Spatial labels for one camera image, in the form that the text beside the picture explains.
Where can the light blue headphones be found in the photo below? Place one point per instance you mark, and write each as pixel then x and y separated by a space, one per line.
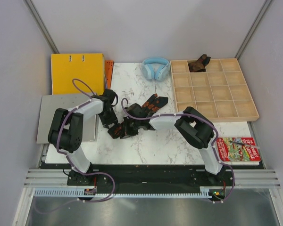
pixel 155 68

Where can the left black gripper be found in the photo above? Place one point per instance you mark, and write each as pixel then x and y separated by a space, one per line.
pixel 113 120

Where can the black orange floral tie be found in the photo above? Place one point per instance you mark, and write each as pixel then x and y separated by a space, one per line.
pixel 154 103

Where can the red treehouse book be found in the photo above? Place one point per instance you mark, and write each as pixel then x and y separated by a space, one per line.
pixel 238 151

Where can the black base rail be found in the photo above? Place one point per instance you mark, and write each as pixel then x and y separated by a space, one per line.
pixel 149 178

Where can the wooden compartment tray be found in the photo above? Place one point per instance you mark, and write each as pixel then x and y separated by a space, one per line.
pixel 220 93

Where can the orange perforated board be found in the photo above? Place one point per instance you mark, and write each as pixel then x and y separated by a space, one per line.
pixel 109 64

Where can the yellow ring binder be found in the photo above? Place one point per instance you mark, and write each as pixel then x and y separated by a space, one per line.
pixel 88 67

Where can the white cable duct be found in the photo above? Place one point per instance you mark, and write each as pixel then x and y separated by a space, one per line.
pixel 97 193

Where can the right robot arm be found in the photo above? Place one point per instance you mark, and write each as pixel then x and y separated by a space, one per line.
pixel 195 128

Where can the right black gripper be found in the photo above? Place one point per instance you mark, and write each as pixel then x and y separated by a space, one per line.
pixel 126 120

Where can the brown rolled tie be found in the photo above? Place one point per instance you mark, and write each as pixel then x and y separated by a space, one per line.
pixel 200 64

